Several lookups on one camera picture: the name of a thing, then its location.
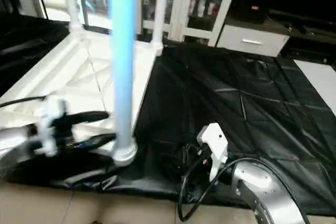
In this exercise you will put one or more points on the white plastic table top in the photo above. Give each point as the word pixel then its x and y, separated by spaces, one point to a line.
pixel 79 77

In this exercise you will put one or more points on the white plastic table leg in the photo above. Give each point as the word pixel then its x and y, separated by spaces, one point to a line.
pixel 123 51
pixel 71 1
pixel 160 9

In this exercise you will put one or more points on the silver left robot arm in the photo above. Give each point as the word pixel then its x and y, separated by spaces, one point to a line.
pixel 16 145

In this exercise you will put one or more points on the black work mat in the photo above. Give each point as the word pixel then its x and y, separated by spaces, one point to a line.
pixel 236 108

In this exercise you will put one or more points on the white drawer unit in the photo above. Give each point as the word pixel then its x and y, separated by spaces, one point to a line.
pixel 252 40

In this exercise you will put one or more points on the white flat board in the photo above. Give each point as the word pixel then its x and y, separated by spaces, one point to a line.
pixel 317 82

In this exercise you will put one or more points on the white glass door cabinet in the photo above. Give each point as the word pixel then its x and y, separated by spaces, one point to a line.
pixel 202 3

